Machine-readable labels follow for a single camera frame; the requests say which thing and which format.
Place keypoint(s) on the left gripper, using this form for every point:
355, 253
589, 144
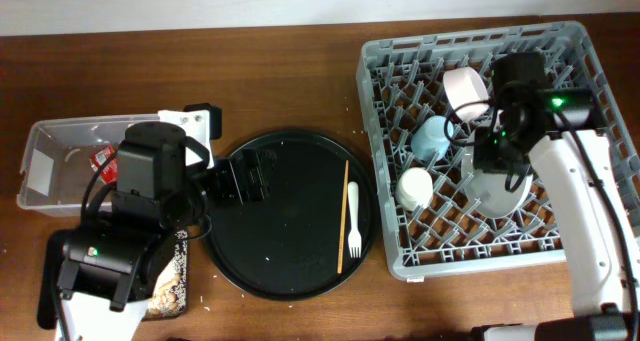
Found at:
258, 187

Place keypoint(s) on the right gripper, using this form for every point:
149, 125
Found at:
483, 160

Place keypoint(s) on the grey round plate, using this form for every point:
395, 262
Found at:
489, 189

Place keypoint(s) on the light blue cup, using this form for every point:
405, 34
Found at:
429, 142

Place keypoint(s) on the pink bowl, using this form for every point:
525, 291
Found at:
466, 93

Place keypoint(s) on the wooden chopstick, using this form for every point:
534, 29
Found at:
343, 219

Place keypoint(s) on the cream paper cup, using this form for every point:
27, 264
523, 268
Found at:
414, 189

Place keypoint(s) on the white plastic fork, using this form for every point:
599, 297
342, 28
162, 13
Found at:
354, 236

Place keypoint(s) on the red snack wrapper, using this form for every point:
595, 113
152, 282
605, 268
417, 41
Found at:
110, 172

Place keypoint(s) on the food scraps with rice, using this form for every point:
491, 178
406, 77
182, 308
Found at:
169, 297

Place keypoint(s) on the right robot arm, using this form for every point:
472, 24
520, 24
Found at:
561, 134

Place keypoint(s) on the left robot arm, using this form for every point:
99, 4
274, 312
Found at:
129, 229

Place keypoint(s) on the grey dishwasher rack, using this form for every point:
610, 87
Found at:
400, 86

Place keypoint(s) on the round black serving tray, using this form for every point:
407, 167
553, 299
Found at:
285, 247

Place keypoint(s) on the clear plastic bin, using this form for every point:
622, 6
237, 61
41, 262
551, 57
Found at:
56, 165

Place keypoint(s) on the black rectangular tray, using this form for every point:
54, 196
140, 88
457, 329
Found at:
45, 316

